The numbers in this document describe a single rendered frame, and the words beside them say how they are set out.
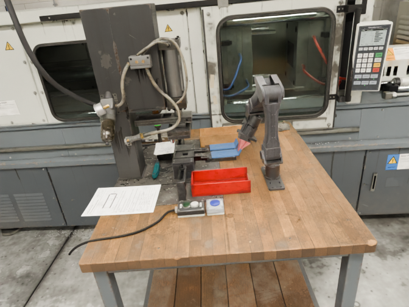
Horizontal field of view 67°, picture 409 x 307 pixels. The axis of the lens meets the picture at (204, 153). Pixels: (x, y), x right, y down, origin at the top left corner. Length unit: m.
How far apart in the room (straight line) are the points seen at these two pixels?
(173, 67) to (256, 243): 0.77
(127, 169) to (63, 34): 1.03
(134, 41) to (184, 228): 0.75
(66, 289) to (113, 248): 1.30
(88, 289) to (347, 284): 1.65
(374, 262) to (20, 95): 2.61
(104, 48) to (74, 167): 1.29
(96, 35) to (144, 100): 0.31
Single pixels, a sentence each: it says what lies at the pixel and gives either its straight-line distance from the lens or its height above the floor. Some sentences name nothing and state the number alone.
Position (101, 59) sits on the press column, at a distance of 1.37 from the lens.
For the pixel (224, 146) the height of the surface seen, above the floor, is 0.92.
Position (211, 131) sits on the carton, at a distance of 1.83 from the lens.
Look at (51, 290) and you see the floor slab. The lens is 2.47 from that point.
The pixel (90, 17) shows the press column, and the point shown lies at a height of 1.62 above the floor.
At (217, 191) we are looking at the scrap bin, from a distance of 1.31.
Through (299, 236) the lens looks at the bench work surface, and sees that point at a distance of 1.13.
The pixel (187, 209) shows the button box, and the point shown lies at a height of 0.93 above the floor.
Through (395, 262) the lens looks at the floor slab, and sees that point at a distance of 2.48.
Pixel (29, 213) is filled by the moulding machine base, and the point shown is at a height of 0.23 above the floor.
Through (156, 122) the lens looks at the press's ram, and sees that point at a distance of 1.42.
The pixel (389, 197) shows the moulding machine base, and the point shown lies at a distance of 2.65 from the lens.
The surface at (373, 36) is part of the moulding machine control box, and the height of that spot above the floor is 1.39.
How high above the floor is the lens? 1.64
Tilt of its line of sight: 26 degrees down
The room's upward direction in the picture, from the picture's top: 6 degrees counter-clockwise
